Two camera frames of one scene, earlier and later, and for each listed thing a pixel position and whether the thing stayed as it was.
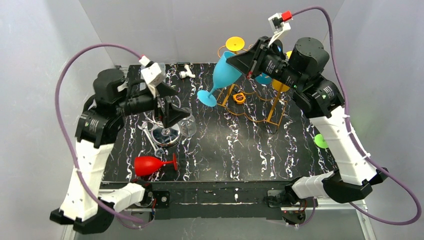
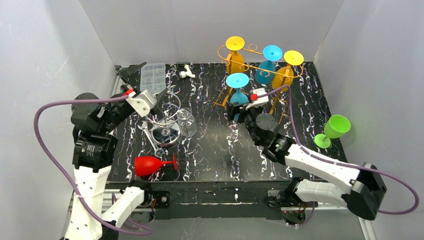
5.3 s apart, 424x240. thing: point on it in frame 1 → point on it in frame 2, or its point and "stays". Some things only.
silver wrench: [159, 152] stays
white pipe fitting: [183, 74] stays
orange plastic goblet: [234, 44] stays
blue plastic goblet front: [225, 74] → [238, 80]
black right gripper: [257, 58] → [234, 110]
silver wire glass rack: [166, 137] stays
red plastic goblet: [144, 165] stays
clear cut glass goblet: [187, 126] stays
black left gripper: [159, 103] → [124, 88]
